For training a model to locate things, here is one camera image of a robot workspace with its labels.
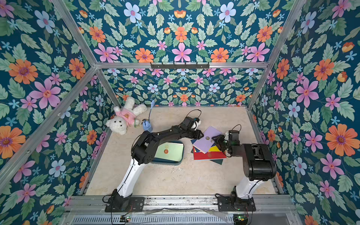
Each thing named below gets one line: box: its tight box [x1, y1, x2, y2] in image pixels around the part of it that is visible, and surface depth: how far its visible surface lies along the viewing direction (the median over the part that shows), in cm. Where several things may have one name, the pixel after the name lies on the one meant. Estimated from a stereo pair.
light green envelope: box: [154, 142, 185, 162], surface depth 91 cm
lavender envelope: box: [192, 125, 223, 154], surface depth 100 cm
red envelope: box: [193, 145, 227, 161], surface depth 95 cm
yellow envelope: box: [194, 145, 222, 153], surface depth 97 cm
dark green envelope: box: [209, 158, 224, 165], surface depth 91 cm
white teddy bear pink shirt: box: [105, 96, 148, 135], surface depth 107 cm
